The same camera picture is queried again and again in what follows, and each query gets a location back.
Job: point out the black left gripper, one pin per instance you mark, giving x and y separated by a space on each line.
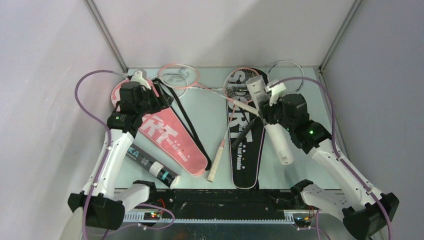
164 100

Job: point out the white shuttlecock tube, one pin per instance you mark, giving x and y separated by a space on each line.
275 132

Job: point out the pink racket cover bag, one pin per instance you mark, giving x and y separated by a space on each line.
166 130

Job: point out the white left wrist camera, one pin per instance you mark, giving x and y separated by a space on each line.
138 77

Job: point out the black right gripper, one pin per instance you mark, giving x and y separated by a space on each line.
266 110

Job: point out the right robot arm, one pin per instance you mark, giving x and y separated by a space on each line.
363 208

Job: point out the black racket cover bag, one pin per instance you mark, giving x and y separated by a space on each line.
246 136

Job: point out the black shuttlecock tube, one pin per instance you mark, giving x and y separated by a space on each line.
156 168

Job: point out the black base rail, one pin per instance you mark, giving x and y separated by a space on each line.
252 205

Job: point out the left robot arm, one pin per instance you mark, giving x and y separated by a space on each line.
101 206

